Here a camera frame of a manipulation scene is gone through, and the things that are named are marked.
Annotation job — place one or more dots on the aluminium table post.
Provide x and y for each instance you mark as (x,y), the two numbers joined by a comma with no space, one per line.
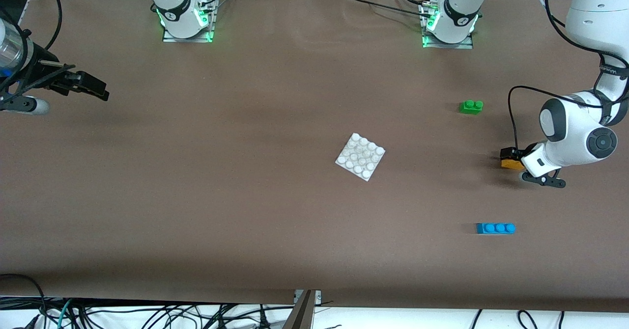
(304,314)

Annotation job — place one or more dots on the green two-stud block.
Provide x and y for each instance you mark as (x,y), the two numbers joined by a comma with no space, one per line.
(470,108)

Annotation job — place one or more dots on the yellow two-stud block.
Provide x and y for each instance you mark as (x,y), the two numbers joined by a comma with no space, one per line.
(510,164)

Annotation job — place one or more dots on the white studded base plate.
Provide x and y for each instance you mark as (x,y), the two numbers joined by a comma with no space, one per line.
(360,157)

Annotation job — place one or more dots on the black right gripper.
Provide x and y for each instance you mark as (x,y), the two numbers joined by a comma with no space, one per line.
(35,71)

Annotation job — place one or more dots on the aluminium frame rail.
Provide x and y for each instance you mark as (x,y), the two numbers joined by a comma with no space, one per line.
(24,13)

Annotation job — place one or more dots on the brown table cover sheet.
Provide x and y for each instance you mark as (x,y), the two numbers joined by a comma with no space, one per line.
(295,98)

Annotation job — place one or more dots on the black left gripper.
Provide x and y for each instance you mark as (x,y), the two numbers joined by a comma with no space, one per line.
(509,152)

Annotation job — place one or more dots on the blue three-stud block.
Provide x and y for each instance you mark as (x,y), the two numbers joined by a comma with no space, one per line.
(494,229)

